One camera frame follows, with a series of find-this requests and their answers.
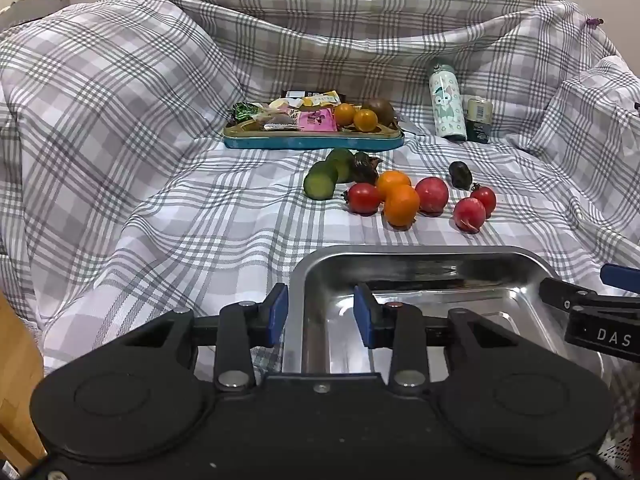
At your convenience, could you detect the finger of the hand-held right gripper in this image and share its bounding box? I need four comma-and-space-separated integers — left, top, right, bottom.
539, 276, 640, 320
600, 262, 640, 292

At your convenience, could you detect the dark avocado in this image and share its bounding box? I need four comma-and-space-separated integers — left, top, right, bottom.
448, 161, 473, 191

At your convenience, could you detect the stainless steel tray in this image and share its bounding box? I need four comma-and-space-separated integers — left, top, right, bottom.
282, 245, 608, 397

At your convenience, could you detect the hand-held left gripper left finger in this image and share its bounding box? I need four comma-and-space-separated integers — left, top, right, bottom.
117, 282, 290, 392

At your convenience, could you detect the white cartoon print bottle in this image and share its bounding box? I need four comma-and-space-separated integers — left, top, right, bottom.
428, 59, 468, 143

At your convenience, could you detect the yellow snack packet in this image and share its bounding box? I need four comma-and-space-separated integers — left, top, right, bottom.
305, 91, 342, 109

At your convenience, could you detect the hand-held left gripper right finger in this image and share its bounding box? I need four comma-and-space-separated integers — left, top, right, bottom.
352, 282, 521, 392

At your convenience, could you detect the cardboard box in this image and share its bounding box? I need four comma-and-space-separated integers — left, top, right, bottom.
0, 0, 68, 35

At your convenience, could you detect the orange mandarin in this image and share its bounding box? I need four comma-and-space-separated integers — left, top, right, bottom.
383, 185, 421, 228
376, 170, 412, 200

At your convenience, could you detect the red radish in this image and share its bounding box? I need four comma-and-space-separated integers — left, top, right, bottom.
415, 177, 450, 214
453, 198, 487, 234

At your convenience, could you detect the dark green drink can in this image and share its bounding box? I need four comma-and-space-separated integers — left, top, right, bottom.
466, 97, 493, 144

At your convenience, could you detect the small red tomato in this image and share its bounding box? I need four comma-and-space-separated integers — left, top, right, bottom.
470, 184, 497, 218

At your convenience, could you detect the white lace cloth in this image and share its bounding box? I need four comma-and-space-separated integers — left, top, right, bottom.
598, 431, 638, 480

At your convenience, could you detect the wooden board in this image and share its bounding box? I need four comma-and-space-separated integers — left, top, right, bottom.
0, 292, 48, 480

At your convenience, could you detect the blue tin tray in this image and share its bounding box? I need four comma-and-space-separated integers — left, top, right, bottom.
222, 89, 405, 152

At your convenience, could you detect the grey plaid blanket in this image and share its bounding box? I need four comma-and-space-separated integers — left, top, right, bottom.
0, 0, 640, 441

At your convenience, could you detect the brown kiwi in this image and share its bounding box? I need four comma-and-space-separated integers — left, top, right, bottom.
361, 98, 397, 127

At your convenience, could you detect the pink snack packet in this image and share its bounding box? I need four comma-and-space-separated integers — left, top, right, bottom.
297, 108, 335, 132

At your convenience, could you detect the cucumber piece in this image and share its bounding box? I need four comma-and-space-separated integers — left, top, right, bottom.
303, 161, 339, 200
326, 148, 357, 183

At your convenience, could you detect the silver triangular snack packet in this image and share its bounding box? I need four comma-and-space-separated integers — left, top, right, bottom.
257, 110, 301, 131

